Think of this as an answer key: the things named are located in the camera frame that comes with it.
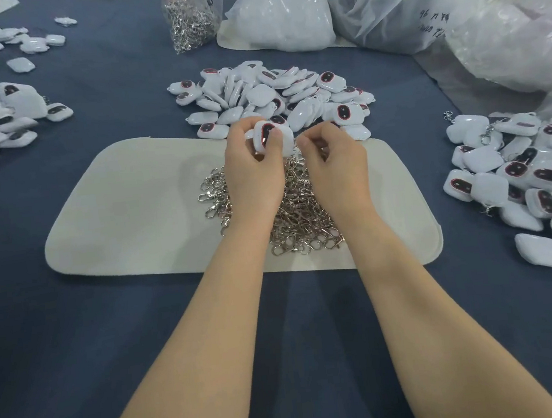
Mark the person's right hand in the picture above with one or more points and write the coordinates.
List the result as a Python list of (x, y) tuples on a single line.
[(339, 175)]

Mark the person's left hand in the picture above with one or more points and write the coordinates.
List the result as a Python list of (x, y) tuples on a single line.
[(254, 184)]

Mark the white fob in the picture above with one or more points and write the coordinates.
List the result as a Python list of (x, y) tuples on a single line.
[(274, 136)]

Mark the person's left forearm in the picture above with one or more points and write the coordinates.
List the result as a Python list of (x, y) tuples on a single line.
[(202, 352)]

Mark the person's right forearm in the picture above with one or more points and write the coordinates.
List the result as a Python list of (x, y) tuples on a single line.
[(436, 327)]

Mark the cream felt work mat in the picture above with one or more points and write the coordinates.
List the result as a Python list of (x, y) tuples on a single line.
[(124, 212)]

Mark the round white plastic bag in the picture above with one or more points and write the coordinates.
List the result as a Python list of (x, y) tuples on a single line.
[(277, 12)]

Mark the large translucent plastic bag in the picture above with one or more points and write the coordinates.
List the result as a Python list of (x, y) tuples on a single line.
[(402, 2)]

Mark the crumpled clear plastic bag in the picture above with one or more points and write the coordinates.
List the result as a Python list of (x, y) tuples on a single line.
[(526, 40)]

